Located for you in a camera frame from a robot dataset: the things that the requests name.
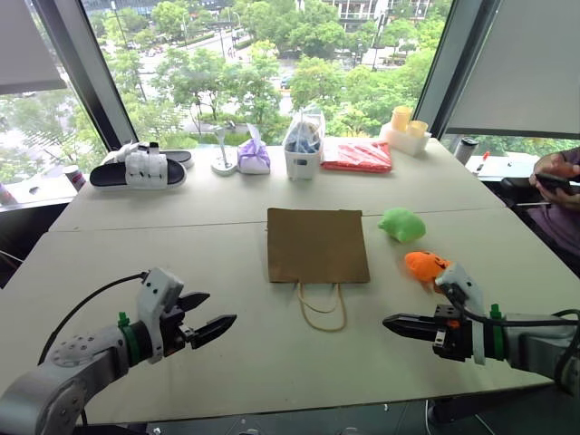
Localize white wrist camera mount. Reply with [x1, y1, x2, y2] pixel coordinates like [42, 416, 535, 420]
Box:
[135, 266, 185, 364]
[434, 262, 487, 366]

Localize grey roller blind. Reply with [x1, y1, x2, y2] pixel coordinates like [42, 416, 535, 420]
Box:
[0, 0, 69, 96]
[445, 0, 580, 140]

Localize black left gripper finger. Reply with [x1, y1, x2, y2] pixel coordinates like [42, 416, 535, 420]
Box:
[189, 314, 238, 351]
[178, 292, 212, 314]

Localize person's bare hand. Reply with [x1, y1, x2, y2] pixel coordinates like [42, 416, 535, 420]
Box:
[528, 150, 580, 188]
[536, 179, 580, 211]

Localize dark window frame pillar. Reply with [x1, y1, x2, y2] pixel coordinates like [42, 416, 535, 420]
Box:
[413, 0, 500, 137]
[32, 0, 140, 151]

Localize white rectangular box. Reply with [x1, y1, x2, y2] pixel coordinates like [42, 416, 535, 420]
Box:
[379, 121, 432, 158]

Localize tall yellow plastic cup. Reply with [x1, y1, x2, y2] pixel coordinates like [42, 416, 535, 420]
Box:
[391, 105, 414, 133]

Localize black smartphone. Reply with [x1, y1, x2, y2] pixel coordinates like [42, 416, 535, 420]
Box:
[534, 172, 579, 197]

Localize brown paper bag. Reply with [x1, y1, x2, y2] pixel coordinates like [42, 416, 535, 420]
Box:
[266, 207, 372, 334]

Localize clear plastic bag with items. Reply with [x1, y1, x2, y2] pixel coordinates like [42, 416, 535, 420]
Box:
[284, 106, 325, 155]

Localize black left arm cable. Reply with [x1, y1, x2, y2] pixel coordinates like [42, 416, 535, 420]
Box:
[37, 271, 150, 364]

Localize black white slipper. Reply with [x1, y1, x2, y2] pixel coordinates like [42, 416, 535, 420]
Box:
[102, 140, 196, 170]
[89, 149, 189, 190]

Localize red plastic package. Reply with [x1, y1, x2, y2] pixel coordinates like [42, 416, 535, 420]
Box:
[320, 140, 393, 174]

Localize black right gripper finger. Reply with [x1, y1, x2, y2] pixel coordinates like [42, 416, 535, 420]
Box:
[382, 313, 437, 329]
[388, 326, 437, 343]

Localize red white can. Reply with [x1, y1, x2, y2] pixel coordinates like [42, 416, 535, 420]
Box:
[62, 164, 88, 194]

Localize orange plush toy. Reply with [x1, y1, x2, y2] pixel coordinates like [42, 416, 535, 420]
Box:
[403, 250, 454, 296]

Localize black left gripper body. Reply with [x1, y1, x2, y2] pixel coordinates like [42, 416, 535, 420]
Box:
[158, 304, 201, 360]

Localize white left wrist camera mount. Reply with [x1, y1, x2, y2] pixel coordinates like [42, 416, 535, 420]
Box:
[135, 266, 185, 364]

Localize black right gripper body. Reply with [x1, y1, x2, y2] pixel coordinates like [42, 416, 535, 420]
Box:
[431, 304, 475, 363]

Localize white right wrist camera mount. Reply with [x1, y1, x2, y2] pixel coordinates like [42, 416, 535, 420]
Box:
[434, 262, 487, 366]

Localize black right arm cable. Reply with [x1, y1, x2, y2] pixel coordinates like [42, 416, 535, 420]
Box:
[446, 287, 580, 328]

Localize grey thermos cup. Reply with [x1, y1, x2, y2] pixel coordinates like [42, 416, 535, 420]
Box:
[454, 136, 479, 166]

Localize person in purple clothing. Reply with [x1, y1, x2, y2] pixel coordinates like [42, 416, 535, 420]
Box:
[525, 146, 580, 273]

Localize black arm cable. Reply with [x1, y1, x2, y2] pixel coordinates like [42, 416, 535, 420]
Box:
[446, 287, 580, 328]
[37, 271, 150, 364]

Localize white plastic basket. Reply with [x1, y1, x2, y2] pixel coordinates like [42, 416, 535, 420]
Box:
[283, 138, 324, 181]

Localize white metal stand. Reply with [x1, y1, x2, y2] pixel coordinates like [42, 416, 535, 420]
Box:
[209, 124, 238, 176]

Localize green plush toy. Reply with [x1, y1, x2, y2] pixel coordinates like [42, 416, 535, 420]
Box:
[377, 207, 428, 245]

